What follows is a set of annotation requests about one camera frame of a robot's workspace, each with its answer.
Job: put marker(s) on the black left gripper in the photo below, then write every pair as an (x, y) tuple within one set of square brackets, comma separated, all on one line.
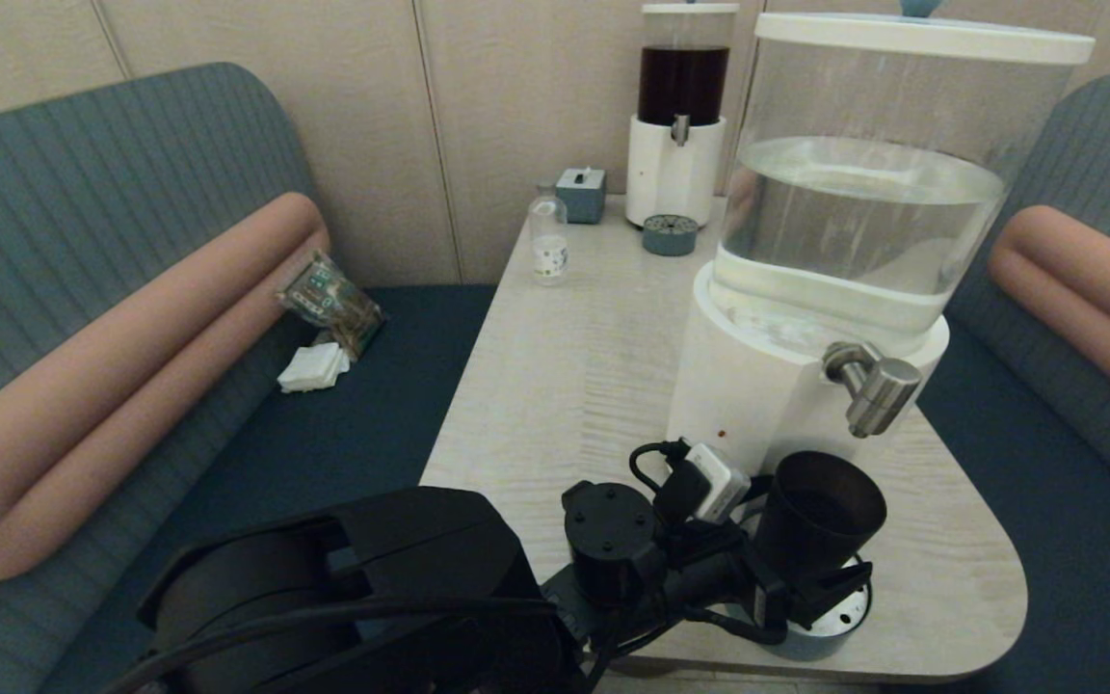
[(709, 569)]

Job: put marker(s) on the black plastic cup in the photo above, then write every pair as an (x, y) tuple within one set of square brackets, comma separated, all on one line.
[(820, 511)]

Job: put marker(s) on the metal dispenser tap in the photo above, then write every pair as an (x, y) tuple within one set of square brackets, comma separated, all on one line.
[(881, 393), (680, 130)]

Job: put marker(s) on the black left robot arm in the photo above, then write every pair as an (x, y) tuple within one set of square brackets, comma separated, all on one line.
[(401, 598)]

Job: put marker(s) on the round metal drip tray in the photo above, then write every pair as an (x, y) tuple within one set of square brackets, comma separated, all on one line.
[(839, 622)]

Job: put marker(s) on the clear water dispenser white base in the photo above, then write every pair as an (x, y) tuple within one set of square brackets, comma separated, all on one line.
[(738, 386)]

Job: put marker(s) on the teal upholstered bench sofa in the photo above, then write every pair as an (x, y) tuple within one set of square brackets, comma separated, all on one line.
[(1046, 501), (83, 193)]

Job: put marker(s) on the blue perforated drip tray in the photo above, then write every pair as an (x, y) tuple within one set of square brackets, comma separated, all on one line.
[(671, 237)]

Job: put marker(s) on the pink cylindrical bolster cushion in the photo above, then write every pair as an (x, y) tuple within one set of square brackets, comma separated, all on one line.
[(112, 386), (1085, 289)]

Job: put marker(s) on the dark drink dispenser white base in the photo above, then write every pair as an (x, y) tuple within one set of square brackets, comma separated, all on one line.
[(675, 178)]

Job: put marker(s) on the clear glass bottle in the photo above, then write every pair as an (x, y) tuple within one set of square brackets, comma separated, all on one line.
[(549, 246)]

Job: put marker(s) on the blue-grey square box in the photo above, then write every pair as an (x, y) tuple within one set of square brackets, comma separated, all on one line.
[(581, 198)]

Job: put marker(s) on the white folded napkin stack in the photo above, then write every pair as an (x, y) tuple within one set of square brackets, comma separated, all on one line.
[(314, 368)]

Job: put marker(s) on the clear plastic snack packet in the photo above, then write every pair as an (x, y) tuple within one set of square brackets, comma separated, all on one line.
[(333, 304)]

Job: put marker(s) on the blue dispenser lid knob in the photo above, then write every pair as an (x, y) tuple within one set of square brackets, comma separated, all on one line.
[(921, 8)]

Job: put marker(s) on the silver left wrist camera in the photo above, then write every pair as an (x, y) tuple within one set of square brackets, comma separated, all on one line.
[(721, 482)]

